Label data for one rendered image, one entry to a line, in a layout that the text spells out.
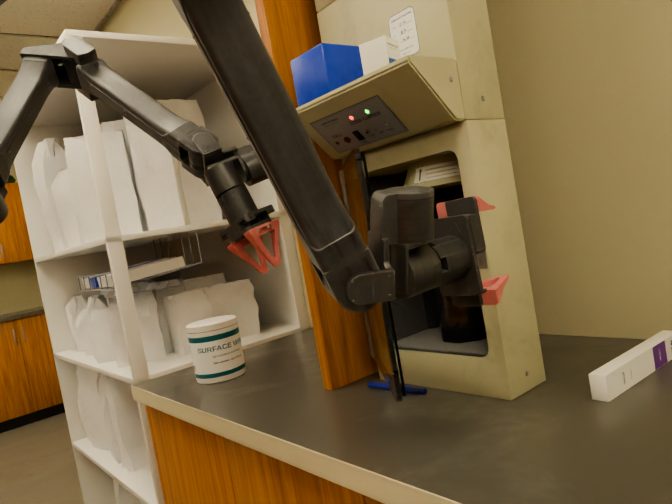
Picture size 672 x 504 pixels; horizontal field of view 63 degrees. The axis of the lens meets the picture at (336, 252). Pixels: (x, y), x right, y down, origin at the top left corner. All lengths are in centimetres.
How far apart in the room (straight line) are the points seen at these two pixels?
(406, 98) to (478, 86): 13
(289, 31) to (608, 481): 97
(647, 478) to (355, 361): 65
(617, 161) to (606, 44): 24
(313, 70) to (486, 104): 31
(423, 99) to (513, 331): 41
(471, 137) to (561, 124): 43
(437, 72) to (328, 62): 22
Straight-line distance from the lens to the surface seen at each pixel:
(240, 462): 123
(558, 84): 135
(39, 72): 128
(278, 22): 123
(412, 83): 90
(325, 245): 58
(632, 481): 75
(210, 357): 143
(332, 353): 118
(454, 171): 102
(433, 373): 109
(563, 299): 139
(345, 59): 106
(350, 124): 103
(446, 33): 98
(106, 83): 122
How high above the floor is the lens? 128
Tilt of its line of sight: 3 degrees down
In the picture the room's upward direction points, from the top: 10 degrees counter-clockwise
